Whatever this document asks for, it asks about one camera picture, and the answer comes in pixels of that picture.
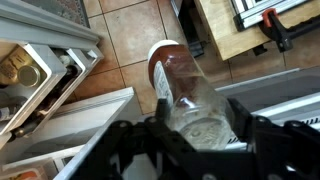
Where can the small condiment bottle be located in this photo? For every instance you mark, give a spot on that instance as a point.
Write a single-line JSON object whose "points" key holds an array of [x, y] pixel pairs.
{"points": [[25, 130]]}

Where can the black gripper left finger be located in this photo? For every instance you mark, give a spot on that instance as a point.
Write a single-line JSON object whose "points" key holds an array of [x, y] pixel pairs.
{"points": [[163, 110]]}

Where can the orange black clamp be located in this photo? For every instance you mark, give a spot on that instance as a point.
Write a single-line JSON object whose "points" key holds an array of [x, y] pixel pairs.
{"points": [[283, 36]]}

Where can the aluminium frame base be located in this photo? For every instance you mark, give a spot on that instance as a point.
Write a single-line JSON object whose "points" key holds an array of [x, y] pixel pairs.
{"points": [[253, 15]]}

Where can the gold lid jar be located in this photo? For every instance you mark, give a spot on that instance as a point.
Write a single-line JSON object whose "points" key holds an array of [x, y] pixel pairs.
{"points": [[28, 76]]}

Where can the dark glass bottle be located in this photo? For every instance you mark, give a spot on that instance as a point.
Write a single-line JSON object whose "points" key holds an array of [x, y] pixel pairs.
{"points": [[68, 75]]}

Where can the white electric stove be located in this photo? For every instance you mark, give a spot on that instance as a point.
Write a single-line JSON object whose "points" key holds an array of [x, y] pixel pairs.
{"points": [[283, 86]]}

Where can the wooden work table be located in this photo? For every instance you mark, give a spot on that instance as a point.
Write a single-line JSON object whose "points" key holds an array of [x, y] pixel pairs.
{"points": [[220, 33]]}

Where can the red produce in crisper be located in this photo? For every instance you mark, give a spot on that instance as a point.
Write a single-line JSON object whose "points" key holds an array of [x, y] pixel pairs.
{"points": [[26, 175]]}

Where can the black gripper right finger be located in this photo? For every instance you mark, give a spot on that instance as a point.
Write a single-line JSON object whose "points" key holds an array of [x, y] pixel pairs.
{"points": [[243, 120]]}

